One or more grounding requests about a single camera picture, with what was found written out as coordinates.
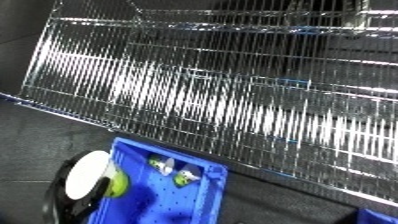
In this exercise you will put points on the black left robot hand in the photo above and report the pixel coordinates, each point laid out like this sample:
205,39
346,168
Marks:
59,206

